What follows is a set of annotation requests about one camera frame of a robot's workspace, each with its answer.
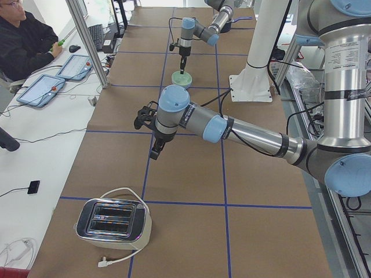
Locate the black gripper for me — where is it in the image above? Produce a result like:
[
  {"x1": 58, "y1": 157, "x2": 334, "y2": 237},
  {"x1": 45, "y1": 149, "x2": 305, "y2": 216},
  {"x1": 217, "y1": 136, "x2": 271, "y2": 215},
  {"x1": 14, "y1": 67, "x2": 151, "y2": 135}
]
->
[
  {"x1": 179, "y1": 46, "x2": 190, "y2": 74},
  {"x1": 150, "y1": 130, "x2": 177, "y2": 160}
]

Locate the green bowl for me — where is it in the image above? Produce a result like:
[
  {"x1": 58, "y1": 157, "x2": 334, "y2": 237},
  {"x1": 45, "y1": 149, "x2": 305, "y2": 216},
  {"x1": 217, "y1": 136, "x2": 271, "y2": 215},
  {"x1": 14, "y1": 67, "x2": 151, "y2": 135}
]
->
[{"x1": 171, "y1": 71, "x2": 192, "y2": 89}]

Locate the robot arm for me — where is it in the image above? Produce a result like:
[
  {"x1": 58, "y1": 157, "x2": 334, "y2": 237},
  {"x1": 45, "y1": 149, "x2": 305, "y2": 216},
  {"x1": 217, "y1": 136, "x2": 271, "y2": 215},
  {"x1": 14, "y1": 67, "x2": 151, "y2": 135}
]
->
[
  {"x1": 151, "y1": 1, "x2": 370, "y2": 197},
  {"x1": 169, "y1": 0, "x2": 242, "y2": 76}
]

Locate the brown table mat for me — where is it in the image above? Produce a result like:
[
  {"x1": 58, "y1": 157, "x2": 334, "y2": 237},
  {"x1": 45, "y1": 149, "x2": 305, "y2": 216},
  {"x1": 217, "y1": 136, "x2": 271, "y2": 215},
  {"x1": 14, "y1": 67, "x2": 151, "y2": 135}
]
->
[{"x1": 30, "y1": 7, "x2": 332, "y2": 277}]

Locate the black keyboard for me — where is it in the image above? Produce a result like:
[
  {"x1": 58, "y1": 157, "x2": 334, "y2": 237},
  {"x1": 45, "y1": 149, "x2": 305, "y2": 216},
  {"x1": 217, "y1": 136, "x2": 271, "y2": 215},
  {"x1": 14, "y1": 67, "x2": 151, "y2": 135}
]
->
[{"x1": 88, "y1": 24, "x2": 104, "y2": 52}]

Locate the cream and chrome toaster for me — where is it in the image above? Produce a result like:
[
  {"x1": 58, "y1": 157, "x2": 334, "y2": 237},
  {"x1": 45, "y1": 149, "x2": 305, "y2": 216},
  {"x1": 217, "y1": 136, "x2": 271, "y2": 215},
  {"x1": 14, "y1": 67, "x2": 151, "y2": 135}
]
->
[{"x1": 75, "y1": 198, "x2": 152, "y2": 250}]

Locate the blue teach pendant tablet far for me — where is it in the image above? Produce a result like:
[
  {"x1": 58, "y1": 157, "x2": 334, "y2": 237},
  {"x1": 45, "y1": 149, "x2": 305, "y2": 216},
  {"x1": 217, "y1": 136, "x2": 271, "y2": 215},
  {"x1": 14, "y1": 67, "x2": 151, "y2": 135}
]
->
[{"x1": 56, "y1": 54, "x2": 92, "y2": 81}]

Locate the blue teach pendant tablet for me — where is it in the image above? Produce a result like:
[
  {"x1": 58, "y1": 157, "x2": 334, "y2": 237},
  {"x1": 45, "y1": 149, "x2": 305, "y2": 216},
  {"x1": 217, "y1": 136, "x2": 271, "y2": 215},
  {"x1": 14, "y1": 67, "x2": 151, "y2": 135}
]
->
[
  {"x1": 16, "y1": 74, "x2": 66, "y2": 108},
  {"x1": 56, "y1": 54, "x2": 92, "y2": 81}
]

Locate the black computer mouse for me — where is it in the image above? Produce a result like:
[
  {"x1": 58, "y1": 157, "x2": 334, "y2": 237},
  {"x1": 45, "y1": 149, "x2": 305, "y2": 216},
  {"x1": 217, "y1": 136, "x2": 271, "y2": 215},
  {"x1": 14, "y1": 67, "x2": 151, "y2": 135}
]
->
[{"x1": 68, "y1": 45, "x2": 81, "y2": 53}]

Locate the blue teach pendant tablet near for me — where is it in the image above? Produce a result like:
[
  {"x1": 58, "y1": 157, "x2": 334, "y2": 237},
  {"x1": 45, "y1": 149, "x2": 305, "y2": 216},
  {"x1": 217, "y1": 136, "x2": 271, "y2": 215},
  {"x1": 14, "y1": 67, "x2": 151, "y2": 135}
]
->
[{"x1": 16, "y1": 74, "x2": 66, "y2": 108}]

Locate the small black square device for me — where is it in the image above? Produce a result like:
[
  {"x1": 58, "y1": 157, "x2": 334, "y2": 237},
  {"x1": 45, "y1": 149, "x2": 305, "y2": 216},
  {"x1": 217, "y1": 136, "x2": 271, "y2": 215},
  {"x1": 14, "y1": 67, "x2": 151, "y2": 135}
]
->
[{"x1": 27, "y1": 180, "x2": 40, "y2": 195}]

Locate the seated person in black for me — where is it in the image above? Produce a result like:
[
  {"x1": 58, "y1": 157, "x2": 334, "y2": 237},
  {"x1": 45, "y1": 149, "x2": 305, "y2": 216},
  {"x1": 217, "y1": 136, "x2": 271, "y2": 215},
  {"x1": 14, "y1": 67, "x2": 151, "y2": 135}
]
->
[{"x1": 1, "y1": 1, "x2": 63, "y2": 81}]

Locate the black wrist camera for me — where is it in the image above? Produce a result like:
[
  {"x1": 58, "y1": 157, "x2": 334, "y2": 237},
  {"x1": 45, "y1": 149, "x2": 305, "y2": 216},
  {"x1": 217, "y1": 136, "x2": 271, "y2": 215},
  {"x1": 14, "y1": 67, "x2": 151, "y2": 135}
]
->
[{"x1": 134, "y1": 101, "x2": 158, "y2": 130}]

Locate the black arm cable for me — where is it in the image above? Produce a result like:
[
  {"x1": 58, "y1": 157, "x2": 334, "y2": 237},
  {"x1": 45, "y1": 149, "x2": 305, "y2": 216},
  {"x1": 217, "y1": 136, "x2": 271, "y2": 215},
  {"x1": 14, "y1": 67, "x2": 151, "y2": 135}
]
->
[{"x1": 199, "y1": 88, "x2": 279, "y2": 157}]

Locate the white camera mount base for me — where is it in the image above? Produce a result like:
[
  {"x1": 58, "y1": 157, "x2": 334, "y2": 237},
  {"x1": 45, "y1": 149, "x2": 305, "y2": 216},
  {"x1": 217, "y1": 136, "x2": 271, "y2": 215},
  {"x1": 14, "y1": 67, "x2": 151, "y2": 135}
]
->
[{"x1": 229, "y1": 68, "x2": 272, "y2": 103}]

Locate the aluminium frame post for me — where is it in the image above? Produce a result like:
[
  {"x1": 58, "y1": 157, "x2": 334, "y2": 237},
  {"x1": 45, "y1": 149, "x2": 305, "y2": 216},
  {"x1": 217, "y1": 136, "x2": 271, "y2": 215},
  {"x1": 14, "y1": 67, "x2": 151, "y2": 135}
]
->
[{"x1": 66, "y1": 0, "x2": 109, "y2": 89}]

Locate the white toaster power cable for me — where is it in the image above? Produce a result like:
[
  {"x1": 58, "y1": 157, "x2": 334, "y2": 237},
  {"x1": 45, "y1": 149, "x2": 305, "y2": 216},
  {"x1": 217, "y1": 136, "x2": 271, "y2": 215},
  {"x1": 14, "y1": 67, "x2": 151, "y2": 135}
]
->
[{"x1": 97, "y1": 187, "x2": 146, "y2": 268}]

